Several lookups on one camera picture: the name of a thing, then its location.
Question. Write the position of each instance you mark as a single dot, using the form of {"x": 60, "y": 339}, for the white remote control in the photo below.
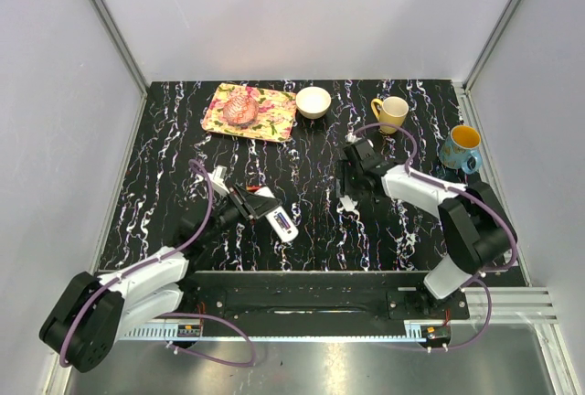
{"x": 273, "y": 211}

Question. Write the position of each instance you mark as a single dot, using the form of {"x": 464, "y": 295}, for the blue mug yellow inside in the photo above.
{"x": 460, "y": 150}

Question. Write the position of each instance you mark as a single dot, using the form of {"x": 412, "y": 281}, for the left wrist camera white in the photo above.
{"x": 217, "y": 178}

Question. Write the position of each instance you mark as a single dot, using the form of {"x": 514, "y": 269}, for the aluminium frame post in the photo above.
{"x": 107, "y": 20}
{"x": 496, "y": 34}

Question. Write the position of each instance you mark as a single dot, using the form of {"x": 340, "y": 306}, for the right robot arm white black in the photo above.
{"x": 475, "y": 228}

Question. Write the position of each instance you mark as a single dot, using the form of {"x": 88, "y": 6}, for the red patterned bowl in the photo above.
{"x": 240, "y": 111}

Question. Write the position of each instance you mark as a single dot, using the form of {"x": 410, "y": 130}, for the floral rectangular tray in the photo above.
{"x": 274, "y": 123}

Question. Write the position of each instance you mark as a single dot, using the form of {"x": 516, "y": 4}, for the white battery cover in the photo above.
{"x": 347, "y": 204}

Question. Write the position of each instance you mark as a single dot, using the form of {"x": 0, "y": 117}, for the right aluminium frame post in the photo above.
{"x": 496, "y": 34}

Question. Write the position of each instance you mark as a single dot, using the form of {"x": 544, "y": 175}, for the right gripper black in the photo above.
{"x": 343, "y": 171}

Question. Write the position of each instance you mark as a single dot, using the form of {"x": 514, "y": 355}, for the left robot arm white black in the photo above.
{"x": 94, "y": 311}

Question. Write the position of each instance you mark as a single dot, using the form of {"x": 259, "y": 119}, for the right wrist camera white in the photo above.
{"x": 351, "y": 138}

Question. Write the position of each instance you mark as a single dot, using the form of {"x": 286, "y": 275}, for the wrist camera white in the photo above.
{"x": 217, "y": 178}
{"x": 351, "y": 138}

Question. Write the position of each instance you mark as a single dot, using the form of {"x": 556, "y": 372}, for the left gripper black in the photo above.
{"x": 249, "y": 205}

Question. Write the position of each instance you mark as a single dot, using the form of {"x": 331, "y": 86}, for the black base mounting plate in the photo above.
{"x": 288, "y": 305}

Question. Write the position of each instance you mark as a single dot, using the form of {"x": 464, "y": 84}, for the left aluminium frame post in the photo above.
{"x": 107, "y": 20}

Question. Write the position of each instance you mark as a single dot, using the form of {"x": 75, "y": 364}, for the cream ceramic bowl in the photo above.
{"x": 313, "y": 102}

